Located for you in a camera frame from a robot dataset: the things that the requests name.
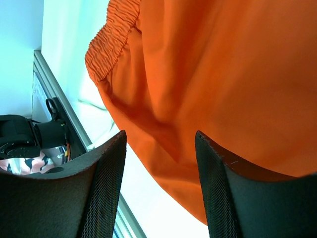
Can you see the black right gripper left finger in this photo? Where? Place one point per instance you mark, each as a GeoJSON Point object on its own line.
{"type": "Point", "coordinates": [78, 199]}

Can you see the patterned blue orange shorts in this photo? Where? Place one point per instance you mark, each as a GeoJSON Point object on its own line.
{"type": "Point", "coordinates": [47, 160]}

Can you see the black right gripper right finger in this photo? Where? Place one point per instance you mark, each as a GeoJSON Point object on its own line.
{"type": "Point", "coordinates": [243, 200]}

